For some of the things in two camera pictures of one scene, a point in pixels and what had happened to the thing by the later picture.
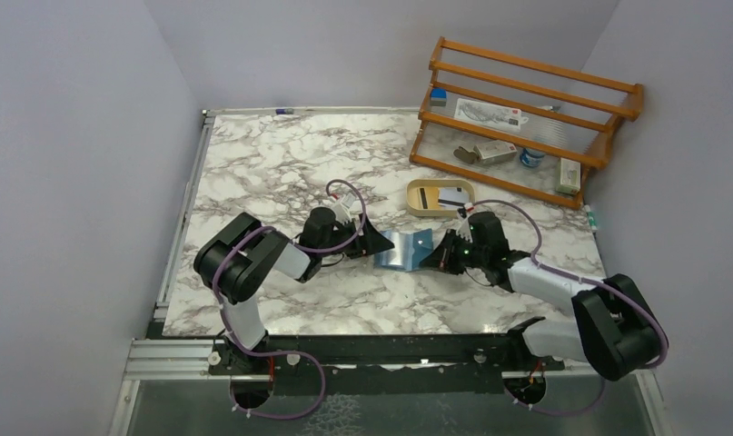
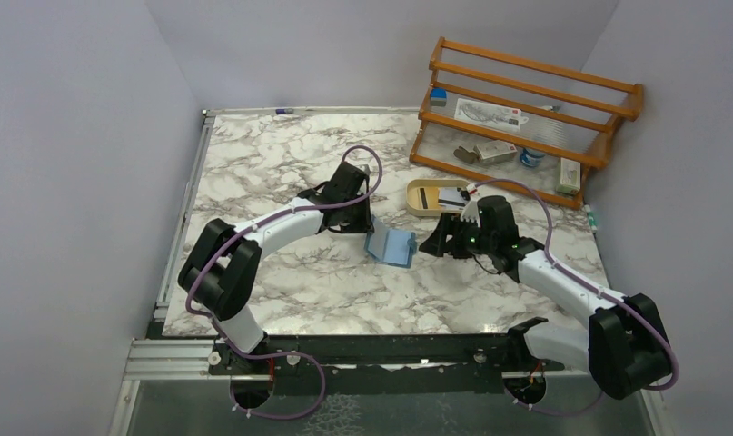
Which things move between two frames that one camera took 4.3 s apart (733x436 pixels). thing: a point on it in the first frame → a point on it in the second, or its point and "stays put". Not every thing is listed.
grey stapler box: x=495 y=152 stays put
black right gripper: x=441 y=258 → x=438 y=244
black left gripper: x=371 y=242 → x=364 y=224
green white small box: x=569 y=176 stays put
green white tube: x=591 y=217 stays put
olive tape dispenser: x=469 y=157 stays put
